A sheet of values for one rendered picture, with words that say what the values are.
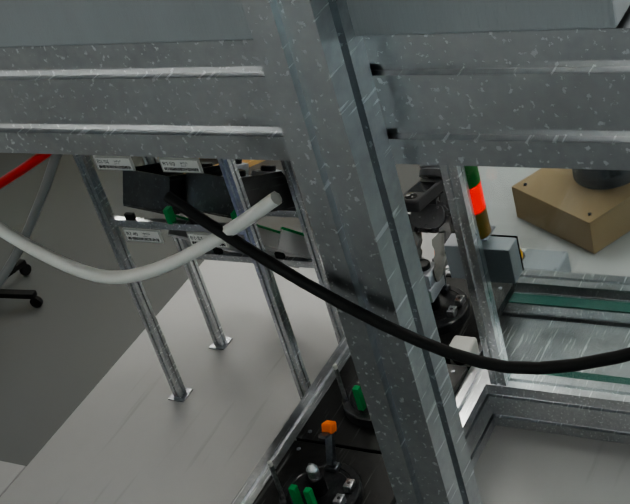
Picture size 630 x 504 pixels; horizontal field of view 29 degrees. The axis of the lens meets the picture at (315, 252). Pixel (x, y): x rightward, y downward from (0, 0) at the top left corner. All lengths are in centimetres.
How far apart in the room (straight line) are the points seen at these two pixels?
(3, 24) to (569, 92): 40
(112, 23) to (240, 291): 204
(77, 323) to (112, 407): 200
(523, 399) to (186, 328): 89
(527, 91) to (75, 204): 478
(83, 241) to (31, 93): 421
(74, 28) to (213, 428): 169
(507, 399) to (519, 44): 156
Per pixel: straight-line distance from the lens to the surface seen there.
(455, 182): 196
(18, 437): 420
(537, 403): 221
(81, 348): 448
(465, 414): 217
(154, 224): 228
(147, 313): 246
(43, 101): 92
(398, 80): 75
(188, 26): 80
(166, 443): 249
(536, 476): 218
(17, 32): 89
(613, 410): 217
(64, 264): 91
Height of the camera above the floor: 238
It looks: 32 degrees down
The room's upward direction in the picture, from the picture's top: 17 degrees counter-clockwise
